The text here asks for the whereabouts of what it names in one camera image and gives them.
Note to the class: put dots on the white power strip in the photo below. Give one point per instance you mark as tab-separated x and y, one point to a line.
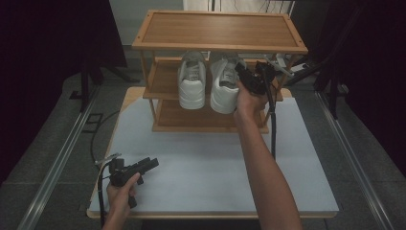
300	67

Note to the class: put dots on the white sneaker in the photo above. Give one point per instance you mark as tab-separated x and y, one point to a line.
191	89
223	96

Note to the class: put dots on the dark curtain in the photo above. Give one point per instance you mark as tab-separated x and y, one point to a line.
48	64
373	64

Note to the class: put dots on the person's left hand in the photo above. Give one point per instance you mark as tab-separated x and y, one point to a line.
119	199

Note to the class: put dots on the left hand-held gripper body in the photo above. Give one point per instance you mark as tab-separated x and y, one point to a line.
123	174

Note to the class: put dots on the metal floor rail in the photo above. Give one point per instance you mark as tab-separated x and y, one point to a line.
57	163
354	159

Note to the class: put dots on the black metal stand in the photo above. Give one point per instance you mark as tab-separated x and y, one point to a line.
333	96
84	86

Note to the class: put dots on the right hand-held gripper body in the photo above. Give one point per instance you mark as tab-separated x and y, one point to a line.
263	80

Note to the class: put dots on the wooden shoe rack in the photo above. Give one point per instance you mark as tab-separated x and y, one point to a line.
220	30

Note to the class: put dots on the person's right hand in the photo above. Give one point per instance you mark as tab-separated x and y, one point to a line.
250	102

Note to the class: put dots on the white background cabinet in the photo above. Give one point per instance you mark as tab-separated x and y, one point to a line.
236	4

